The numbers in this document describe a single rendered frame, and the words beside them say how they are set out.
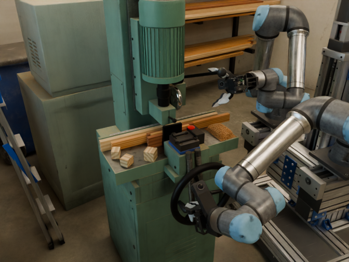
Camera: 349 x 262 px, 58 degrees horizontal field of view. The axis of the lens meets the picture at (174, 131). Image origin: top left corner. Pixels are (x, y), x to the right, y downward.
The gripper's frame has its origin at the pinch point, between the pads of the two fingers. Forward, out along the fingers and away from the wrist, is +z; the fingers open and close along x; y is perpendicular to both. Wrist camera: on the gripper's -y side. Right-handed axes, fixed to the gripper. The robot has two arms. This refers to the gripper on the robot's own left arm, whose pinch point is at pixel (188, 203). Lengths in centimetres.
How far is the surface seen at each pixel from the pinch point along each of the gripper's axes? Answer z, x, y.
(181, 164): 8.7, 4.9, -12.9
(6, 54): 174, -46, -113
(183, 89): 38, 29, -44
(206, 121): 30, 33, -26
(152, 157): 17.2, -3.1, -17.7
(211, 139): 21.7, 28.1, -17.9
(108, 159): 27.1, -18.4, -20.9
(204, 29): 261, 199, -142
